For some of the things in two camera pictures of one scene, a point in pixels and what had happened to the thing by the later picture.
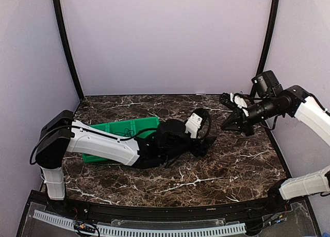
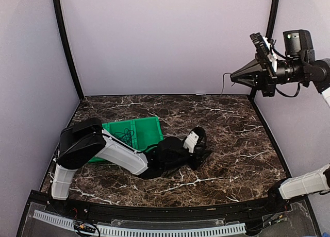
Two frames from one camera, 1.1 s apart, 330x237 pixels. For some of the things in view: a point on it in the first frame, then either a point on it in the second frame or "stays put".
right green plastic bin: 142,124 stays put
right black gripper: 243,123 → 264,77
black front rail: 247,209 stays put
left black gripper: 203,148 → 199,157
